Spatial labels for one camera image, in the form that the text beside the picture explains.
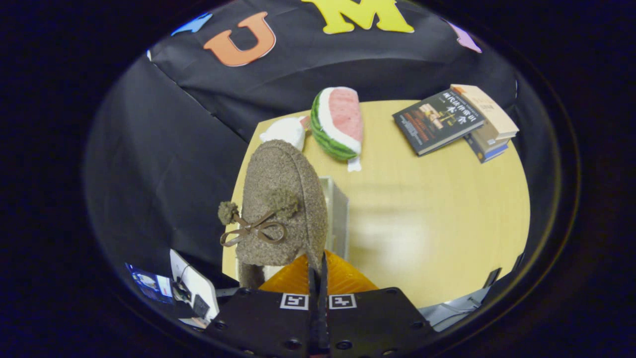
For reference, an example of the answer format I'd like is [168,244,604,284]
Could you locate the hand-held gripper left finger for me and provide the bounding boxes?
[203,254,319,358]

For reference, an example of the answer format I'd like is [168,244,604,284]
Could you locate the brown fuzzy shoe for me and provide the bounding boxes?
[218,139,329,290]

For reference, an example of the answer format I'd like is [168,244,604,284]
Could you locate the white flat device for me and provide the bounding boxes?
[169,249,220,321]

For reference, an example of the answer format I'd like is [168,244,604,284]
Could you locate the beige cover book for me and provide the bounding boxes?
[450,84,520,147]

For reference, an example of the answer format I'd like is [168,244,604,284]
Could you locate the cream fabric storage box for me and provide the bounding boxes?
[318,176,350,262]

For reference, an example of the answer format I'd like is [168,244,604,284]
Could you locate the white plush toy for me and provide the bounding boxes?
[259,116,310,151]

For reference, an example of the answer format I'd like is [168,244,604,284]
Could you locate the watermelon slice plush toy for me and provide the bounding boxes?
[311,87,364,173]

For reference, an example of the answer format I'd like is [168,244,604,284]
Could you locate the black cover book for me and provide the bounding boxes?
[392,89,485,157]

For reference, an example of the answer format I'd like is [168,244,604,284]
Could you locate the blue cover book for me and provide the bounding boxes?
[465,133,511,164]

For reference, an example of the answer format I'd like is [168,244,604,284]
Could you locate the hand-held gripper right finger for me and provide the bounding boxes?
[323,250,439,358]

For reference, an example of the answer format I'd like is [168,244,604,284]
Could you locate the blue printed card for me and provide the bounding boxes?
[125,263,174,304]

